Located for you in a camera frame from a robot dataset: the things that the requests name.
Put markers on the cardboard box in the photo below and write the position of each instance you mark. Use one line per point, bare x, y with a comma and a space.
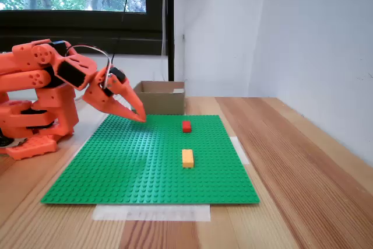
163, 100

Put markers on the translucent tape strip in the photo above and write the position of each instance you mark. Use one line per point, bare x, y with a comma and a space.
151, 213
240, 151

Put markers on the black vertical pole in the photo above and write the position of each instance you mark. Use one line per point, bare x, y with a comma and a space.
171, 27

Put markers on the black window frame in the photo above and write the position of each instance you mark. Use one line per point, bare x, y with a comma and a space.
73, 27

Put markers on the yellow lego block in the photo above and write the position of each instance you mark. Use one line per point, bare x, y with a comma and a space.
188, 158

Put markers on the green lego baseplate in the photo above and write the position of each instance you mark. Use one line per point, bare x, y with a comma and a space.
131, 167

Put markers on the red lego block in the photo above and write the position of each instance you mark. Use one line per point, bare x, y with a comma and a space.
186, 126

